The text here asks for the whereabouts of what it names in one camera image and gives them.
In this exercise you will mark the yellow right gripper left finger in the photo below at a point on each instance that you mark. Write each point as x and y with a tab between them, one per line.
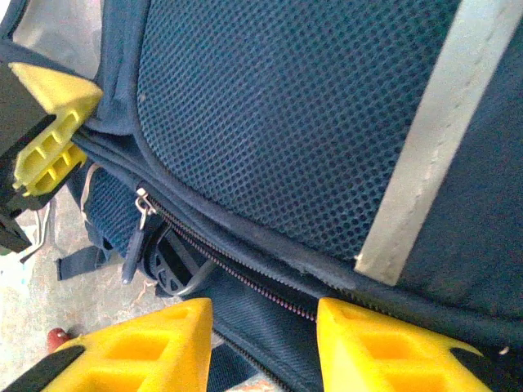
143	351

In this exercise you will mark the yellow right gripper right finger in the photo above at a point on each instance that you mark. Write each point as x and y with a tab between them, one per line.
380	351

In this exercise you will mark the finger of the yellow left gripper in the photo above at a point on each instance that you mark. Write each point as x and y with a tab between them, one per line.
49	171
69	98

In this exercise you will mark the navy blue backpack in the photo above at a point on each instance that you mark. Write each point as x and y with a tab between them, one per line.
286	122

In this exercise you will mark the red snap wallet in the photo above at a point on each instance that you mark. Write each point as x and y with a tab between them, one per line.
58	339

